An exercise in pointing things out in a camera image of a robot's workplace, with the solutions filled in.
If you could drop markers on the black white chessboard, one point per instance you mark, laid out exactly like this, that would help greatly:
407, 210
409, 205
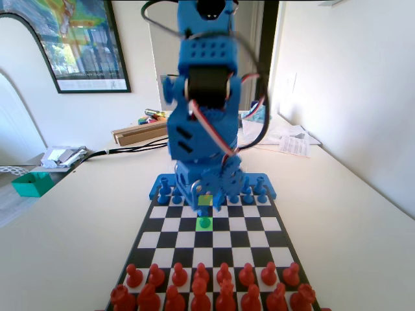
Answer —
204, 246

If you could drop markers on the red chess bishop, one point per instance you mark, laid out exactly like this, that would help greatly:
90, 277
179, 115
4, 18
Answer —
175, 301
250, 301

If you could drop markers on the red chess king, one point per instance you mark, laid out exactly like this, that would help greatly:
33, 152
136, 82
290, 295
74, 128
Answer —
225, 298

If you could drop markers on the red chess knight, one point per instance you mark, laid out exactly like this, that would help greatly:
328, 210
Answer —
148, 299
276, 299

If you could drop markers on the red chess queen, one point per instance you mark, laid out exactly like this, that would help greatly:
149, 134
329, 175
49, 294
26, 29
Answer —
200, 298

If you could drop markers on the green plastic box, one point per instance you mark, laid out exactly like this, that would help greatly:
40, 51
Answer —
30, 188

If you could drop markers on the long cardboard box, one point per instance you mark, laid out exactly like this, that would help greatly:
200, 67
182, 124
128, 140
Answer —
142, 134

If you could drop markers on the papers and plastic bag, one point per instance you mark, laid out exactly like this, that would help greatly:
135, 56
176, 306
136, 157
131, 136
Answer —
282, 133

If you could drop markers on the grey paper scraps pile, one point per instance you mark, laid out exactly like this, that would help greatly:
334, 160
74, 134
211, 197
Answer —
63, 157

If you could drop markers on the red chess rook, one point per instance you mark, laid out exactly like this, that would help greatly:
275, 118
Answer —
122, 299
303, 298

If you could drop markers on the white arched panel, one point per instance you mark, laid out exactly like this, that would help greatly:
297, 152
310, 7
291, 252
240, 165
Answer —
19, 64

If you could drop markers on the printed paper sheet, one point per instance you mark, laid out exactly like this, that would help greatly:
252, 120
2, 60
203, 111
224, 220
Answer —
295, 146

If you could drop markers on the black framed poster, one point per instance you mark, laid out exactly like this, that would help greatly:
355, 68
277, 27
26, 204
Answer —
84, 39

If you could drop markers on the blue white mask pile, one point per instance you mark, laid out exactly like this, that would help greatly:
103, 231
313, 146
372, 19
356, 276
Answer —
254, 118

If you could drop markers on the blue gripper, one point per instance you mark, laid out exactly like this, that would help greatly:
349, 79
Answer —
185, 179

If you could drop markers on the colourful marker set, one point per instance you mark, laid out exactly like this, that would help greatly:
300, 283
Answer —
146, 121

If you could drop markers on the red chess pawn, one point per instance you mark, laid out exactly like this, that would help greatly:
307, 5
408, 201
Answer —
156, 277
268, 275
224, 272
246, 275
290, 276
201, 272
179, 277
134, 278

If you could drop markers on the blue chess rook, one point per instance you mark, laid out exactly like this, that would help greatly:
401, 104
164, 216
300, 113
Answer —
164, 183
258, 183

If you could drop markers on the blue arm base plate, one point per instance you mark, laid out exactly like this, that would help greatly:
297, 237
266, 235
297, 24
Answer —
271, 190

